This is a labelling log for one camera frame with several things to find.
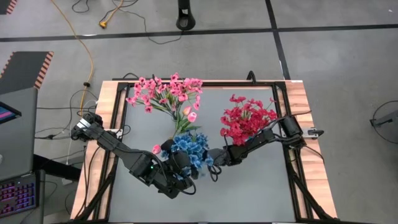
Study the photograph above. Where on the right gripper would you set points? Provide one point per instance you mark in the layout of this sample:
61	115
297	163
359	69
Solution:
219	157

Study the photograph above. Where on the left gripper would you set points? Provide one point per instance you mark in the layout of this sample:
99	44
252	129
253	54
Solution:
181	163

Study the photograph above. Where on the green stems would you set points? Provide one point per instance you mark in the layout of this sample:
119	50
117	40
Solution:
186	143

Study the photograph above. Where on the pink artificial flower bunch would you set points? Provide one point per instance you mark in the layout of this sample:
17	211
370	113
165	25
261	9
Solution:
151	84
186	84

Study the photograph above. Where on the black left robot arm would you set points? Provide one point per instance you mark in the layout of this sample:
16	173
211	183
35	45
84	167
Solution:
136	161

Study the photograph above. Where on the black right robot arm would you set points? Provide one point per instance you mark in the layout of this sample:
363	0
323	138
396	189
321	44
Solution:
264	137

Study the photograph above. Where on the blue artificial flowers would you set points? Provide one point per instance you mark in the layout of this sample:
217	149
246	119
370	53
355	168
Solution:
202	84

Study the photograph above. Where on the wooden table border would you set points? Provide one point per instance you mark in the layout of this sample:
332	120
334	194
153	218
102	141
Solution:
107	99

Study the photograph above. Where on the black stand base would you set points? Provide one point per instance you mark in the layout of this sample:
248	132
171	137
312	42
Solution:
185	21

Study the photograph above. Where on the keyboard with lit keys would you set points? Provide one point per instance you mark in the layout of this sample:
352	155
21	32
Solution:
17	194

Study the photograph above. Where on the black floor mat orange stripes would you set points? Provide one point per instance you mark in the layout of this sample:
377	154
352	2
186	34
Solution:
4	4
21	71

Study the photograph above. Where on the black computer monitor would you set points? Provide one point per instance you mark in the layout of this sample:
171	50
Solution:
6	113

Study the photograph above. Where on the grey stand foot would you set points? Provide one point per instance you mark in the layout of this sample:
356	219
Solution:
385	119

